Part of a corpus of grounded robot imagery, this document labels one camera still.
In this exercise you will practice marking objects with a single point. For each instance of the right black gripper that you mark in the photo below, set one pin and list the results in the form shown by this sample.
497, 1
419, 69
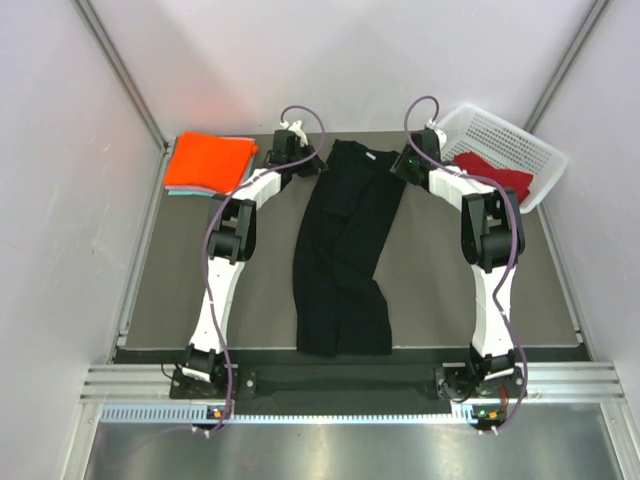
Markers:
398, 167

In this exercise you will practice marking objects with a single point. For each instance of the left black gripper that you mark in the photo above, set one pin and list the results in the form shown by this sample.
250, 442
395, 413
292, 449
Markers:
314, 165

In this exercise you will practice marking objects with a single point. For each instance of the black t shirt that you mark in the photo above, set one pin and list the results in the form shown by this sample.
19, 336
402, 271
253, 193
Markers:
339, 306

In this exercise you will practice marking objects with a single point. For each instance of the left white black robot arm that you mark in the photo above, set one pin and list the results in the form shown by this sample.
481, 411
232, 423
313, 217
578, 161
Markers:
229, 243

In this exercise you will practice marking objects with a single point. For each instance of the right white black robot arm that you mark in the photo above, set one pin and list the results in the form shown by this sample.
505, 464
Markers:
491, 239

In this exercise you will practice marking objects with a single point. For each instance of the red t shirt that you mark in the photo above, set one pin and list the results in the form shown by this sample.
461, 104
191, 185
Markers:
475, 165

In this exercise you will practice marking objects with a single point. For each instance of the white plastic basket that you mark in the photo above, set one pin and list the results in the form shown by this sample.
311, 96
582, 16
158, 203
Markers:
469, 128

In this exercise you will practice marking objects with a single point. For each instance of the orange folded t shirt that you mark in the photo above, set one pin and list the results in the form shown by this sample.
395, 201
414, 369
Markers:
203, 162

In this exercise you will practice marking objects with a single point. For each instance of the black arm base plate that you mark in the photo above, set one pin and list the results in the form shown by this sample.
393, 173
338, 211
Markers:
281, 403

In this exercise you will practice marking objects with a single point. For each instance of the right aluminium corner post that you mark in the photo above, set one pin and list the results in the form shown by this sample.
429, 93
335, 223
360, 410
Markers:
592, 18

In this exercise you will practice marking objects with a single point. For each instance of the aluminium corner post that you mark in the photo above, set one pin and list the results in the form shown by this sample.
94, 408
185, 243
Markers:
91, 18
592, 18

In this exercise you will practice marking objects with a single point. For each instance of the grey slotted cable duct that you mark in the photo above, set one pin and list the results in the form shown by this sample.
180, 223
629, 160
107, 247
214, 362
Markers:
211, 414

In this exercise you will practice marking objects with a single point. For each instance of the aluminium frame rail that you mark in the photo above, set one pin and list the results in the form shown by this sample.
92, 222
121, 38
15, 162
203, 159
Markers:
553, 382

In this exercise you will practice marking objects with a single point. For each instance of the left aluminium corner post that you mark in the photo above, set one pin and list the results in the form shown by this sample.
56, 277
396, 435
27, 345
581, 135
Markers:
91, 18

